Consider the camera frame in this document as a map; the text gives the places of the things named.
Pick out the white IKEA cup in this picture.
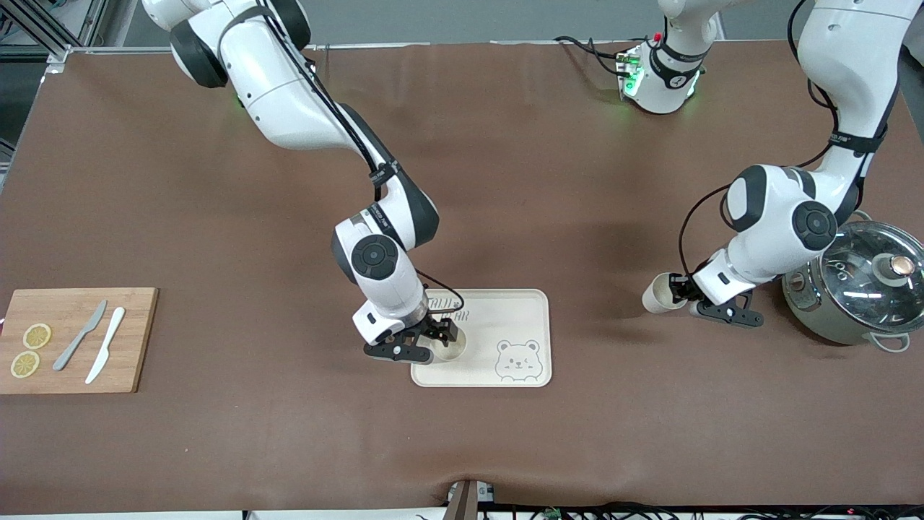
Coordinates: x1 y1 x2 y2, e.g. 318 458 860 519
430 326 468 363
642 272 687 315

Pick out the beige tray with bear print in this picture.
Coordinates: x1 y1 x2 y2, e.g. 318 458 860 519
410 289 553 389

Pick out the steel cooking pot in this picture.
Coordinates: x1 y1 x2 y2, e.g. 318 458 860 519
782 209 924 353

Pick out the glass pot lid copper knob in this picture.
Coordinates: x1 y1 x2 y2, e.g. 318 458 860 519
823 220 924 334

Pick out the brown table mat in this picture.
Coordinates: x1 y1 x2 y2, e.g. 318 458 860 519
0 40 924 517

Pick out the white plastic knife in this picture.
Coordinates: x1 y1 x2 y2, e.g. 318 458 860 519
84 307 126 385

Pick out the grey plastic knife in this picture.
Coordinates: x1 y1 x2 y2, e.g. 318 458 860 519
52 299 108 372

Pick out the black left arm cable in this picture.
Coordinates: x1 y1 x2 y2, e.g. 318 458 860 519
677 0 899 282

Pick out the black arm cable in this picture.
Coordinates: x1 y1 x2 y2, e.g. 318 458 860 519
245 0 466 319
677 0 899 282

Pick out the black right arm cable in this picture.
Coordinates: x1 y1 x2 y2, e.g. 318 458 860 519
245 0 466 319

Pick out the aluminium frame profile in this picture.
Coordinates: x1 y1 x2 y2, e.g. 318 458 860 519
0 0 109 62

